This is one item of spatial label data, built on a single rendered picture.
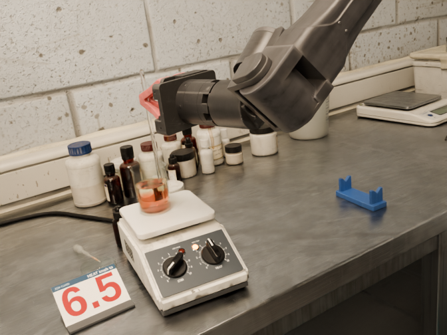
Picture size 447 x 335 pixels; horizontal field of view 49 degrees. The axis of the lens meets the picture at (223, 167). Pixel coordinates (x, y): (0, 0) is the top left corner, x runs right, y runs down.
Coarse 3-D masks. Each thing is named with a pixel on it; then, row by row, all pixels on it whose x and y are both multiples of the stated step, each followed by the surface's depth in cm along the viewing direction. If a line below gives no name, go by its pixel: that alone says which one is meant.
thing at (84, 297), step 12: (96, 276) 69; (108, 276) 69; (72, 288) 67; (84, 288) 67; (96, 288) 68; (108, 288) 68; (120, 288) 68; (60, 300) 65; (72, 300) 66; (84, 300) 66; (96, 300) 67; (108, 300) 67; (72, 312) 65; (84, 312) 65
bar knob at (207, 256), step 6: (210, 240) 67; (210, 246) 67; (216, 246) 69; (204, 252) 68; (210, 252) 67; (216, 252) 66; (222, 252) 68; (204, 258) 67; (210, 258) 67; (216, 258) 66; (222, 258) 67; (210, 264) 67; (216, 264) 67
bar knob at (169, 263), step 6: (180, 252) 66; (168, 258) 66; (174, 258) 65; (180, 258) 65; (168, 264) 64; (174, 264) 64; (180, 264) 66; (168, 270) 64; (174, 270) 65; (180, 270) 65; (168, 276) 65; (174, 276) 65; (180, 276) 65
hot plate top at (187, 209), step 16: (176, 192) 81; (128, 208) 77; (176, 208) 75; (192, 208) 74; (208, 208) 73; (128, 224) 72; (144, 224) 70; (160, 224) 70; (176, 224) 69; (192, 224) 70
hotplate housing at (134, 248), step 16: (208, 224) 72; (128, 240) 72; (144, 240) 70; (160, 240) 69; (176, 240) 69; (128, 256) 76; (144, 256) 67; (144, 272) 66; (240, 272) 67; (192, 288) 64; (208, 288) 65; (224, 288) 66; (160, 304) 63; (176, 304) 63; (192, 304) 65
